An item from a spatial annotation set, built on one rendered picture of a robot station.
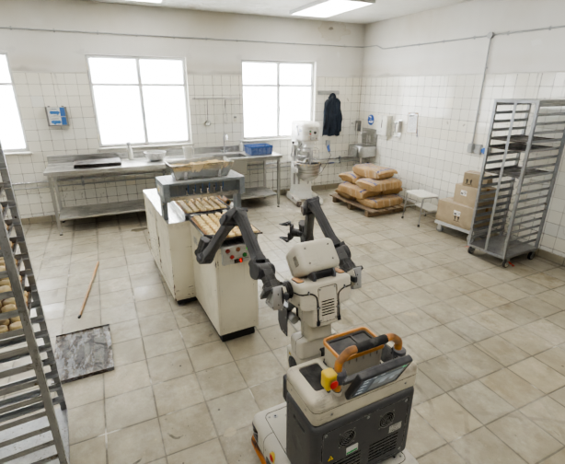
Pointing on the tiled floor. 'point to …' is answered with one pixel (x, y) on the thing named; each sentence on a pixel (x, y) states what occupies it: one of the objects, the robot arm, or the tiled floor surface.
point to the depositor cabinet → (171, 248)
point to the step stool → (422, 202)
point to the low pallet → (366, 206)
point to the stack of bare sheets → (84, 353)
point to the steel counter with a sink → (64, 166)
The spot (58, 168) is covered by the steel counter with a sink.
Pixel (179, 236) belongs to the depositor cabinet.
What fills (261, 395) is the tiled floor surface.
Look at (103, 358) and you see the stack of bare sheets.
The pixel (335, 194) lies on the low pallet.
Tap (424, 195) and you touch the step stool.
